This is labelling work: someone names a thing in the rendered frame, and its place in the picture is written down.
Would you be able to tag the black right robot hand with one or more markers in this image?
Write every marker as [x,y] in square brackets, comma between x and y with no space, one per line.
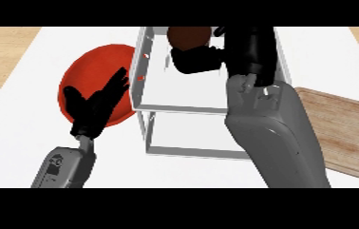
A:
[247,55]

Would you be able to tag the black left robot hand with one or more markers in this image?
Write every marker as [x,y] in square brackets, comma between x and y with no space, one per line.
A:
[96,107]

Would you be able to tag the brown cupcake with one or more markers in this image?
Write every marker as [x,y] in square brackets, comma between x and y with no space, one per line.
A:
[188,37]

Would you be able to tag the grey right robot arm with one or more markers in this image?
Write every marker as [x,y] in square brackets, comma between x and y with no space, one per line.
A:
[275,134]

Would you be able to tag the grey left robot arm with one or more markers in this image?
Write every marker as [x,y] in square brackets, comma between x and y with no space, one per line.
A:
[65,167]

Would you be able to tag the wooden cutting board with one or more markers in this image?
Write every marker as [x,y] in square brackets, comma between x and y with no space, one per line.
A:
[334,129]

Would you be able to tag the red round plate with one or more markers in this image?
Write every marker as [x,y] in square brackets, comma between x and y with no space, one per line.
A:
[93,74]

